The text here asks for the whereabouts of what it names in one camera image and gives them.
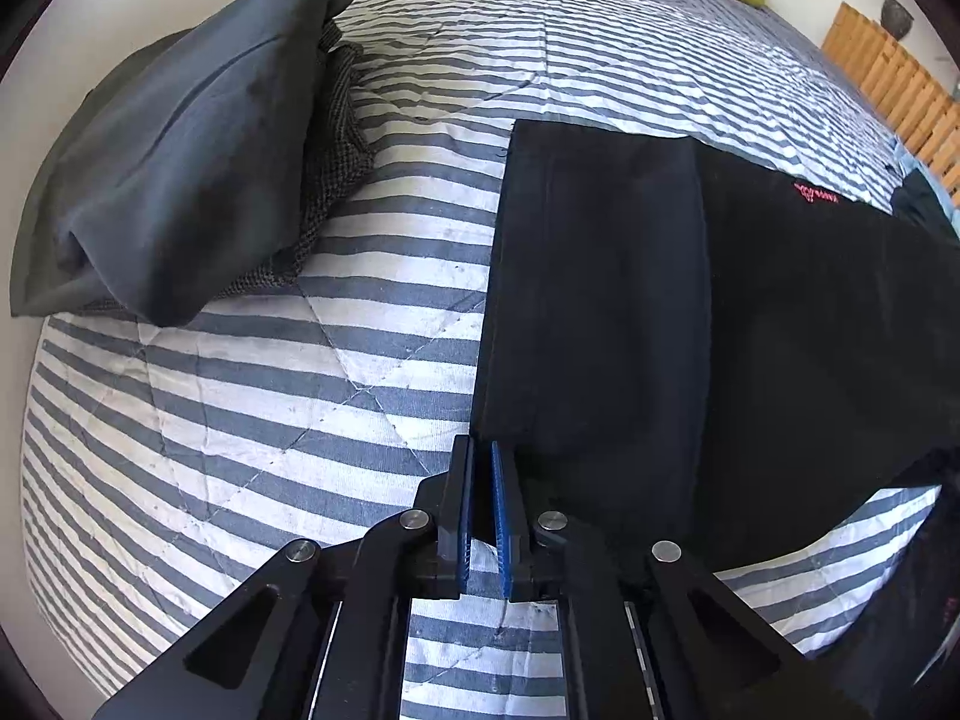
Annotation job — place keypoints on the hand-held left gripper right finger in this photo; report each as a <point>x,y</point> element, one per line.
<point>504,525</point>

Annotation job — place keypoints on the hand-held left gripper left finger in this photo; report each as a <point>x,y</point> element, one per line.
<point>466,510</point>

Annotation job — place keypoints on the black pants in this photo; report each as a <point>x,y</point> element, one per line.
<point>637,315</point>

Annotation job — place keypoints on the blue white striped bed quilt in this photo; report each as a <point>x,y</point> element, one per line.
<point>225,427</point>

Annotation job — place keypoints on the dark grey folded garment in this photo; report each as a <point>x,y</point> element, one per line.
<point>187,150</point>

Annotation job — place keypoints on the black garment with yellow stripes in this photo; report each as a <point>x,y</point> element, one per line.
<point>926,199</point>

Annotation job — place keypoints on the dark vase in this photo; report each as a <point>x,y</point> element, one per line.
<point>898,15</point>

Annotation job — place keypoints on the wooden slatted bed rail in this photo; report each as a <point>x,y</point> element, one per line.
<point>885,67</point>

